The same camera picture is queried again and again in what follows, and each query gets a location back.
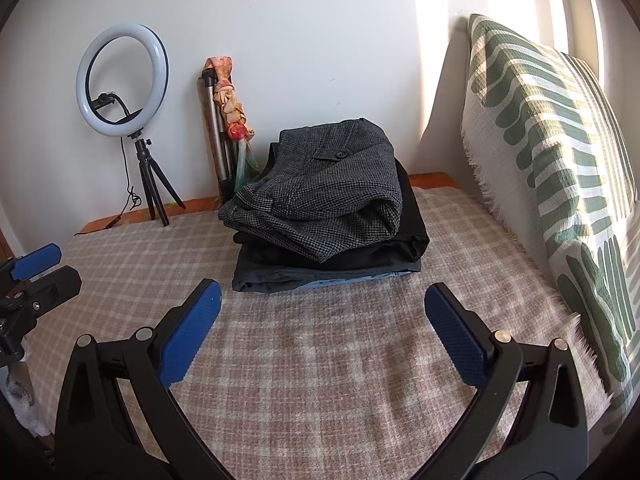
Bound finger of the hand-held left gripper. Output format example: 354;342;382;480
9;243;62;282
0;266;83;331

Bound black power cable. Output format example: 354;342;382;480
74;137;141;236

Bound black folded pants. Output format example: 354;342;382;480
235;142;431;273

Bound pink checked blanket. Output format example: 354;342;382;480
20;185;616;480

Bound dark grey folded pants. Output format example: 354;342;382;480
231;250;426;293

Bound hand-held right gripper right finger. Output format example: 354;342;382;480
424;282;591;480

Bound floral folded umbrella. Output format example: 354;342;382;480
204;54;261;196

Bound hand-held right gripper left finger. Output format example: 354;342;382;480
54;278;223;480

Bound grey tweed short pants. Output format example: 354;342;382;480
217;117;405;263

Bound folded silver tripod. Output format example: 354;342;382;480
200;71;238;196

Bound white ring light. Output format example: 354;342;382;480
76;22;170;142

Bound black tabletop tripod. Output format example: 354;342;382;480
131;132;187;227

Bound blue folded jeans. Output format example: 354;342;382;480
295;270;416;292

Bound green leaf patterned pillow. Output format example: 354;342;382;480
460;12;640;436

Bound white fluffy cloth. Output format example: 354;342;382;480
0;360;53;456

